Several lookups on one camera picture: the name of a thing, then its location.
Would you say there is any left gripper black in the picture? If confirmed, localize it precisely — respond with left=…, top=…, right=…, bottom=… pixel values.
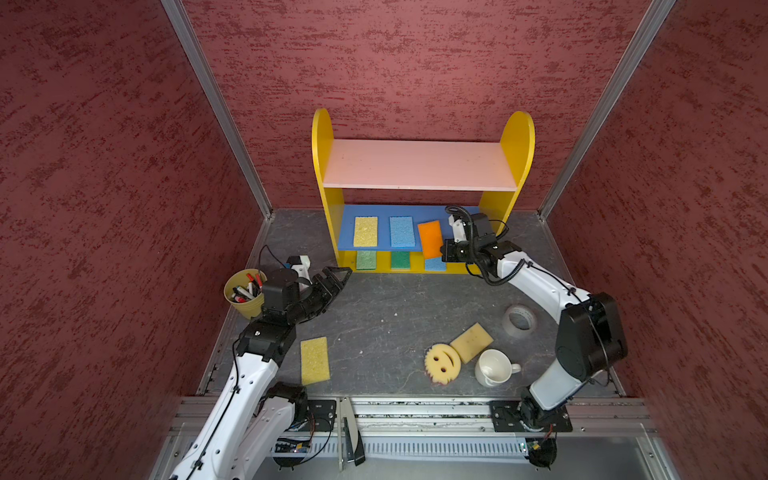
left=288, top=266, right=353, bottom=323

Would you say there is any green cellulose sponge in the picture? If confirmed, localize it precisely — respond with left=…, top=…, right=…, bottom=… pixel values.
left=356, top=251, right=377, bottom=271

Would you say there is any yellow cellulose sponge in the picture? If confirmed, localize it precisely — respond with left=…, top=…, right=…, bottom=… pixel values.
left=353, top=216, right=378, bottom=248
left=300, top=337, right=330, bottom=386

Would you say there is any blue sponge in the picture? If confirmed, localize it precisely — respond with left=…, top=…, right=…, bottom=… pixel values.
left=424, top=257, right=447, bottom=272
left=389, top=216, right=416, bottom=249

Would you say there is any tan sponge green scrub back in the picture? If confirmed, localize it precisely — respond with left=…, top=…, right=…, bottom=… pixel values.
left=390, top=251, right=411, bottom=270

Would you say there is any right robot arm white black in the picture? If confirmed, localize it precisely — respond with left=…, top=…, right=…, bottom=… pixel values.
left=440, top=206, right=628, bottom=432

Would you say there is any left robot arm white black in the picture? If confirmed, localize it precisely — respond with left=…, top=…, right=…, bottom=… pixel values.
left=170, top=267, right=352, bottom=479

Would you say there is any yellow shelf with coloured boards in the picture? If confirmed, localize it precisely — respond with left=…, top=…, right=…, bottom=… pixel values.
left=311, top=108, right=535, bottom=273

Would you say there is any clear tape roll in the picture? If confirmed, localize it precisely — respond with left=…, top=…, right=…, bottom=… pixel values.
left=501, top=304, right=538, bottom=340

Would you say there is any yellow-green pen cup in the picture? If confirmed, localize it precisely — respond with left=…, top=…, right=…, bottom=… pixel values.
left=223, top=269, right=267, bottom=320

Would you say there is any white mug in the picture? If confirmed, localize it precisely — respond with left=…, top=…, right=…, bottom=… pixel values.
left=474, top=349, right=522, bottom=388

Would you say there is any smiley face yellow sponge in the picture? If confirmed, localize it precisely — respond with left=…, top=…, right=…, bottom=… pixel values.
left=424, top=344, right=462, bottom=385

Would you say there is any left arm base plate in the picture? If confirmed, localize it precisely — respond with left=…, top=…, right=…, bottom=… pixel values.
left=288, top=399, right=337, bottom=434

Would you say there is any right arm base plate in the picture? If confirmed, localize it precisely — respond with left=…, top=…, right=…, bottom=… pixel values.
left=488, top=399, right=573, bottom=434

